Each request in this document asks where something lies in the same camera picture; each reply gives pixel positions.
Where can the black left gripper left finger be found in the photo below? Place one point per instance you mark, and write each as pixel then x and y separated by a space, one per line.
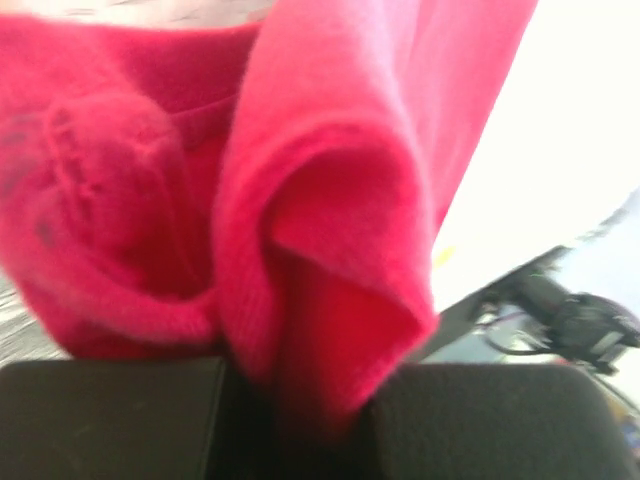
pixel 101 420

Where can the floral patterned table mat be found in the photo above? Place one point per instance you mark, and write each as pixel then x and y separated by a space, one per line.
pixel 559 149

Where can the magenta t shirt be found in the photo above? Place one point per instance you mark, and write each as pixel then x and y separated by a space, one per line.
pixel 275 187

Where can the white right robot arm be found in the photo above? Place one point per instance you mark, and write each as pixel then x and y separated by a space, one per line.
pixel 580 327

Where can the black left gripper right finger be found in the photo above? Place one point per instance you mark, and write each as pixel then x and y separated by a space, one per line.
pixel 492 421

